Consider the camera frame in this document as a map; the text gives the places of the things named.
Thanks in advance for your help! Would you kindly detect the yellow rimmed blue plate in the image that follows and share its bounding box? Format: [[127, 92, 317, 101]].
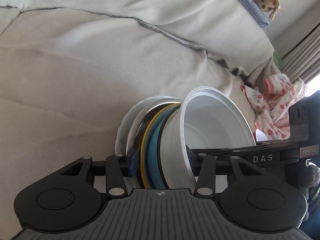
[[140, 103, 181, 189]]

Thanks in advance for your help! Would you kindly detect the blue enamel bowl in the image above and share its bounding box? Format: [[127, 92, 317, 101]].
[[148, 106, 180, 189]]

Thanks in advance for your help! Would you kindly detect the white ceramic plate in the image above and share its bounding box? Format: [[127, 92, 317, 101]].
[[115, 96, 175, 154]]

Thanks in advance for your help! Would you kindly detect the white plastic round bowl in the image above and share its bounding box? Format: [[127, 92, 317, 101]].
[[160, 86, 255, 190]]

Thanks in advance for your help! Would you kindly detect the stainless steel bowl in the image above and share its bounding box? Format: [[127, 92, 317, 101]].
[[125, 97, 181, 189]]

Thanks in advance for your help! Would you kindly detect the pink patterned baby cloth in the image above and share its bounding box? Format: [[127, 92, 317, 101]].
[[241, 74, 307, 140]]

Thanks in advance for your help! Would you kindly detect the grey curtain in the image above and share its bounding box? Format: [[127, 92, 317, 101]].
[[281, 25, 320, 83]]

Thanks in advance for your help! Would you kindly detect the beige sofa cover cloth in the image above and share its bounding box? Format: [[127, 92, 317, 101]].
[[1, 0, 278, 239]]

